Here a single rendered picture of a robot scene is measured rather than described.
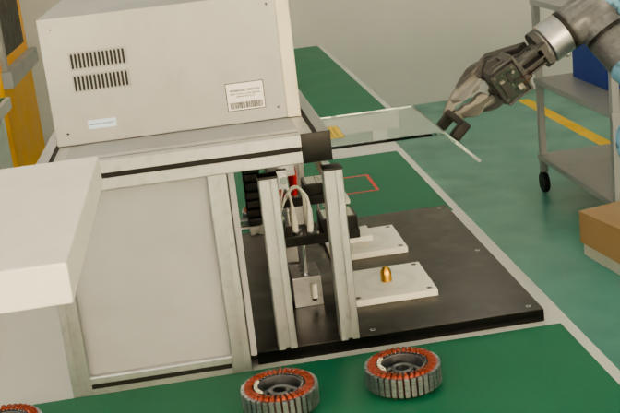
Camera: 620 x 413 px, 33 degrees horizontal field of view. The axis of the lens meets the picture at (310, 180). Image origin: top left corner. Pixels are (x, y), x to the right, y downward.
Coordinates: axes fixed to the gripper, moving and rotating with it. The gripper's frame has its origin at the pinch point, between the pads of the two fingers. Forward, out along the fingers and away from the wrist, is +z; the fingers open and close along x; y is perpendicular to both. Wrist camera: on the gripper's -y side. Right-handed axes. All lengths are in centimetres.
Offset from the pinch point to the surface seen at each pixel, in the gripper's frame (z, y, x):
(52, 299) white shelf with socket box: 43, 104, -39
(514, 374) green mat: 19, 45, 24
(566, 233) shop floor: -32, -221, 141
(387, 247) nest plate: 23.8, -10.5, 17.7
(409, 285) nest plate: 24.1, 11.2, 17.5
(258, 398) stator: 49, 47, 2
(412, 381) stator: 31, 48, 14
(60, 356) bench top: 79, 11, -10
